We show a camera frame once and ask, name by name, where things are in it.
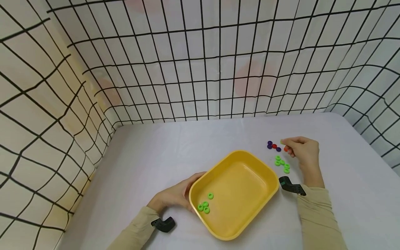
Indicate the person's left hand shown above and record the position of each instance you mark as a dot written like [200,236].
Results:
[175,196]

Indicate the person's right hand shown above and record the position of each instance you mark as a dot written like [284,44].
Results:
[304,151]

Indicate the person's left thumb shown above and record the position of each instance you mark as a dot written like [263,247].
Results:
[195,177]

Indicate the person's right fingers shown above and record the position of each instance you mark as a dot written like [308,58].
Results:
[290,151]

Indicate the person's right index finger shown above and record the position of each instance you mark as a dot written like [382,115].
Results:
[290,140]

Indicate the yellow plastic tray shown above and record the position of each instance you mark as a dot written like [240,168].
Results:
[240,187]

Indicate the person's left forearm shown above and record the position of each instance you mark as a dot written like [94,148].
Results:
[137,231]

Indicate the person's right forearm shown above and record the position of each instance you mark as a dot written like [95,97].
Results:
[318,215]

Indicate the black wrist band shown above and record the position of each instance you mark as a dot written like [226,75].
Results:
[164,224]
[292,187]

